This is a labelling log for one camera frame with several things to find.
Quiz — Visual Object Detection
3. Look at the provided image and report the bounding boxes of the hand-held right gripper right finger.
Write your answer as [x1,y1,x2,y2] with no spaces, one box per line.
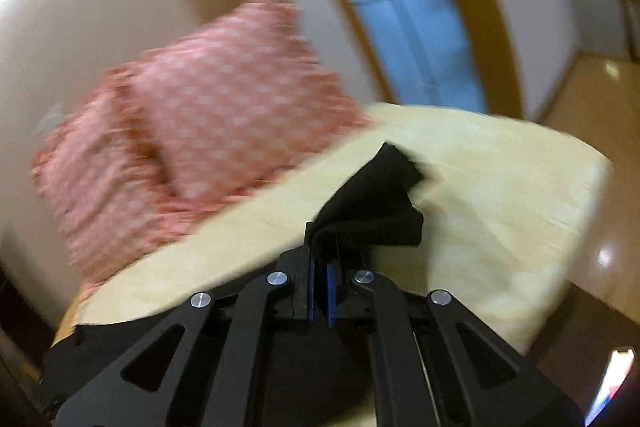
[326,252,584,427]

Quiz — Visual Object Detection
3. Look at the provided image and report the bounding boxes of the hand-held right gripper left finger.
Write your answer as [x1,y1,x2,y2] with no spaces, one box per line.
[54,250,317,427]

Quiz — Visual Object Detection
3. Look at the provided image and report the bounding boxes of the black pants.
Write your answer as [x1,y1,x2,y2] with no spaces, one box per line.
[39,142,426,427]

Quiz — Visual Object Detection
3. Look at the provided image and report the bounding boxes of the bed with yellow sheet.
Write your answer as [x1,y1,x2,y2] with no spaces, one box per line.
[52,103,615,427]

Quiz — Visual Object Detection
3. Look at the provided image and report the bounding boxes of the red patterned pillow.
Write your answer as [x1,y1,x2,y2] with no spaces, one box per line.
[31,0,373,293]

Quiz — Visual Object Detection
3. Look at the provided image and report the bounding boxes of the blue glass window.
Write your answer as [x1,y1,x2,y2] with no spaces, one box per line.
[290,0,488,112]

